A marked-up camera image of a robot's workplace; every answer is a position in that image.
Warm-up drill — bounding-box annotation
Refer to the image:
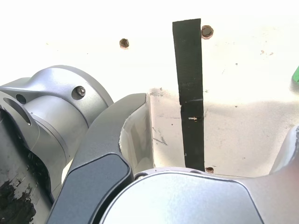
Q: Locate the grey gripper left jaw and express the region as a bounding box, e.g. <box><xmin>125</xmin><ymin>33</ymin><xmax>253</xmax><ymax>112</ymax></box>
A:
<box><xmin>45</xmin><ymin>92</ymin><xmax>155</xmax><ymax>224</ymax></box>

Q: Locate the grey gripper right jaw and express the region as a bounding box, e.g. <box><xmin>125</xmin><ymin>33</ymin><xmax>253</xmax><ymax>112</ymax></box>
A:
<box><xmin>100</xmin><ymin>125</ymin><xmax>299</xmax><ymax>224</ymax></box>

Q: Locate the black tape strip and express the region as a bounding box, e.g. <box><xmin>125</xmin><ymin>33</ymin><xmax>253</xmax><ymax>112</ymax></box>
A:
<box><xmin>172</xmin><ymin>18</ymin><xmax>206</xmax><ymax>172</ymax></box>

